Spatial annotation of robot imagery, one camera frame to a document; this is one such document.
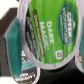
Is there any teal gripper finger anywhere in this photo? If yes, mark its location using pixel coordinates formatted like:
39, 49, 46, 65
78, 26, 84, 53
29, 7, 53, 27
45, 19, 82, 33
2, 18, 24, 73

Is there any green Dark Magic kcup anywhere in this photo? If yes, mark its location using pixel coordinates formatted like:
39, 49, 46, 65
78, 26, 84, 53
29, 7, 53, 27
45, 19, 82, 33
18, 0, 81, 70

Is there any kcup in holder slot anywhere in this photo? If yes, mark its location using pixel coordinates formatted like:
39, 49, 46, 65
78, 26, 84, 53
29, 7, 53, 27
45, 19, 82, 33
16, 53, 41, 84

